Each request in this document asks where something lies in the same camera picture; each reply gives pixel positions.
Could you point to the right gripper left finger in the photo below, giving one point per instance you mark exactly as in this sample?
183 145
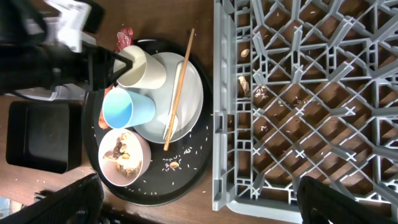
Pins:
79 202

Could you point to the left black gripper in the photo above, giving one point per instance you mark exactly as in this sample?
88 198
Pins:
94 68

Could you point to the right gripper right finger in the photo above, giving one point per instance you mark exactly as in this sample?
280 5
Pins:
318 203

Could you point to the light blue plastic cup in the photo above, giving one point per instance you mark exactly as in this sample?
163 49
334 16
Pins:
124 109

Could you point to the white paper cup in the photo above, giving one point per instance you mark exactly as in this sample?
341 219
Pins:
146 72

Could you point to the wooden chopstick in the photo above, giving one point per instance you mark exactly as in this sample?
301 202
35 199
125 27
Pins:
178 91

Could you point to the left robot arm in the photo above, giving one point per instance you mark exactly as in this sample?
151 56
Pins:
34 56

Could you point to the grey plastic dishwasher rack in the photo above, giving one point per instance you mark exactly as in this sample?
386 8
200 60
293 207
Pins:
304 88

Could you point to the red snack wrapper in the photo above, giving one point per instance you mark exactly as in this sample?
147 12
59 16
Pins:
125 38

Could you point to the orange carrot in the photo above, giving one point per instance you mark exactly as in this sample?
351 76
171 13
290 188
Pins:
101 121

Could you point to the pink bowl with food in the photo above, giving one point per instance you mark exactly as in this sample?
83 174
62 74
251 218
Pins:
123 156

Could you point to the black rectangular tray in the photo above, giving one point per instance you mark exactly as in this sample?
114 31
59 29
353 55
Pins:
44 135

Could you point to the grey round plate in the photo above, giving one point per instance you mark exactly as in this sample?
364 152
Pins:
189 106

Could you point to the round black serving tray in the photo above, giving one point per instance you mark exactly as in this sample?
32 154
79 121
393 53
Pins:
171 174

